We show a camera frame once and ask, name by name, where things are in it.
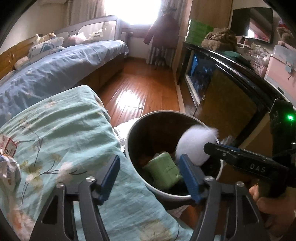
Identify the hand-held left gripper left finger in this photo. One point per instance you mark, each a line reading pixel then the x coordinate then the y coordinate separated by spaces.
pixel 108 178

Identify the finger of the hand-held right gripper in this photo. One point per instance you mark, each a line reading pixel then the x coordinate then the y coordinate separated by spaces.
pixel 219 153
pixel 230 146

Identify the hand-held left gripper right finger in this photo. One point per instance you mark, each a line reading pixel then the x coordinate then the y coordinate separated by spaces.
pixel 189 178

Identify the green drink carton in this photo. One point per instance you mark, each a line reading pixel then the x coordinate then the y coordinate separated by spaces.
pixel 164 169

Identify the round white waste bin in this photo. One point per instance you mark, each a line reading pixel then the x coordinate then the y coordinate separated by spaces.
pixel 148 129

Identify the white plastic wrapper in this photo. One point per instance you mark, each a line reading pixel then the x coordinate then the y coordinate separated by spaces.
pixel 9 170

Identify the red and white wrapper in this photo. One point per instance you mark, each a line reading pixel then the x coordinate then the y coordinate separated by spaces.
pixel 8 146

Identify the person's right hand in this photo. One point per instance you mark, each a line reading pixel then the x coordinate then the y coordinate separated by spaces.
pixel 275 210

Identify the silver foil sheet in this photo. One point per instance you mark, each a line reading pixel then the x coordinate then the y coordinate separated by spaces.
pixel 120 134

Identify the black television cabinet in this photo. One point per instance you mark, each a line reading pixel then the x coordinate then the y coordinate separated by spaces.
pixel 231 92

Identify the green floral sheet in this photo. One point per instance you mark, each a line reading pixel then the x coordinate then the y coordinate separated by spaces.
pixel 69 139

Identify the white lattice basket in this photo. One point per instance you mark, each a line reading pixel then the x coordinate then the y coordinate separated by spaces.
pixel 259 66

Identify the dark green cloth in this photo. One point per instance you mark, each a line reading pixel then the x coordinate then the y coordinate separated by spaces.
pixel 235 56

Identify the pink storage box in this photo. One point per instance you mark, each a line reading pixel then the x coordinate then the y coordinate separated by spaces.
pixel 279 67

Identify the grey curtain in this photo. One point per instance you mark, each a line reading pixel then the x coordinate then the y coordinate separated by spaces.
pixel 171 55

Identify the brown plush toy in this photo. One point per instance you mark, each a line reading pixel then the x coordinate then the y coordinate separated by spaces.
pixel 219 38

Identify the coat rack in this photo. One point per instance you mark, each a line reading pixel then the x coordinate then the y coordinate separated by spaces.
pixel 160 58

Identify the blue bed cover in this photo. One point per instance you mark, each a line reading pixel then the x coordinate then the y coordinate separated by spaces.
pixel 57 69

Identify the stack of green boxes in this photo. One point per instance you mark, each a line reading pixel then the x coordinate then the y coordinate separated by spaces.
pixel 198 30

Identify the flat screen television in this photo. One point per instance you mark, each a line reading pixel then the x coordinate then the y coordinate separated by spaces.
pixel 242 23

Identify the dark red coat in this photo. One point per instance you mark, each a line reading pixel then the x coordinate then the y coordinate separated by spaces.
pixel 161 30

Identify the tall wooden wardrobe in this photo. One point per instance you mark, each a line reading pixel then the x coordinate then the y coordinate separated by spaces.
pixel 208 11

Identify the blue print pillow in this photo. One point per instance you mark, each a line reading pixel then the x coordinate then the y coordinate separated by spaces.
pixel 57 49

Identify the pink plush toy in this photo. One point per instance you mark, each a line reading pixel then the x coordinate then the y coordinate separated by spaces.
pixel 76 39

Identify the small white pillow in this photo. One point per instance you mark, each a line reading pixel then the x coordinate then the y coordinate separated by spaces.
pixel 22 62

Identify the panda print pillow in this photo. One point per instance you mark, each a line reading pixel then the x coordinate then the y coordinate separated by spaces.
pixel 44 47

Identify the wooden desk with drawers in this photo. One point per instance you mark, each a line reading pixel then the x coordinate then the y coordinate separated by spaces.
pixel 134 32

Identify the yellow plush toy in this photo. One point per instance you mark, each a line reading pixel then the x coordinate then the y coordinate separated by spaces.
pixel 49 36

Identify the white plush toy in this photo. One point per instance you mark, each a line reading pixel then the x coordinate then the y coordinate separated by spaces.
pixel 38 38

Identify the bright window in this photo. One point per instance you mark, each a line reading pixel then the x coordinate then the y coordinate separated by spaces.
pixel 131 11

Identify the grey bed guard rail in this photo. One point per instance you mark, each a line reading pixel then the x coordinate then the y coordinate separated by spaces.
pixel 69 26

